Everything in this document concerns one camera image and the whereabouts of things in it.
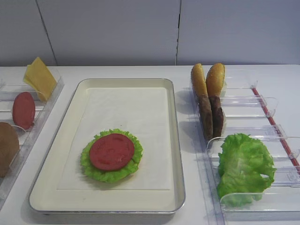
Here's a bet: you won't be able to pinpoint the white paper tray liner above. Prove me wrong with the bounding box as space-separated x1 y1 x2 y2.
58 88 172 190

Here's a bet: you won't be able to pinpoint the red tomato slice in rack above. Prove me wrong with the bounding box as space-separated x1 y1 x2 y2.
12 92 35 130

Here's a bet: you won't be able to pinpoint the red tomato slice on tray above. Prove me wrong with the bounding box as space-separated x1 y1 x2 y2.
89 134 135 171

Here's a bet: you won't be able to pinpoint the brown bun in left rack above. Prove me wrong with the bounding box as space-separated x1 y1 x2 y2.
0 122 19 178

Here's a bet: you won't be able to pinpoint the clear acrylic rack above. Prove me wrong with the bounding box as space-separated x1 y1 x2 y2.
0 67 64 206
187 70 300 225

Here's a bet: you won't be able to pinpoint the brown meat patty in rack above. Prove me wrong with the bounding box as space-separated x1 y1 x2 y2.
209 96 224 138

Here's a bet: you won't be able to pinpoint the yellow cheese slices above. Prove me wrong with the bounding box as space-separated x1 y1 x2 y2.
23 57 57 102

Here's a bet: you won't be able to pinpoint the cream metal tray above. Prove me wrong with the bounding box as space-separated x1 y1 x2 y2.
29 78 185 214

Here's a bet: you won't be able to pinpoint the large green lettuce leaf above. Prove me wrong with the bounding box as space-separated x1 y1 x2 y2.
217 133 277 207

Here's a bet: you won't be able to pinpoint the green lettuce leaf on tray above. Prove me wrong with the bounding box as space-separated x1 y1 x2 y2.
80 129 143 183

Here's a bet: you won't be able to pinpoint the clear acrylic right rack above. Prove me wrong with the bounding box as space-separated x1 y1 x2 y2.
187 70 300 225

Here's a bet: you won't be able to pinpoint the right bun half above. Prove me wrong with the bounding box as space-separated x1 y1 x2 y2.
206 63 225 97

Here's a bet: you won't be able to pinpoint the brown meat patty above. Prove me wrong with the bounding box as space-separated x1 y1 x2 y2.
199 95 213 141
209 96 224 138

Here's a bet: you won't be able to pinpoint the clear acrylic left rack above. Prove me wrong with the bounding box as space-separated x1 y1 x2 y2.
0 67 64 206

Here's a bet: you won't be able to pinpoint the left bun half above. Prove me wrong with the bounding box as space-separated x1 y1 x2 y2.
191 63 208 97

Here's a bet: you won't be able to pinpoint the bun half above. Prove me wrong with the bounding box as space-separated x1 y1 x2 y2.
206 63 225 97
191 63 208 97

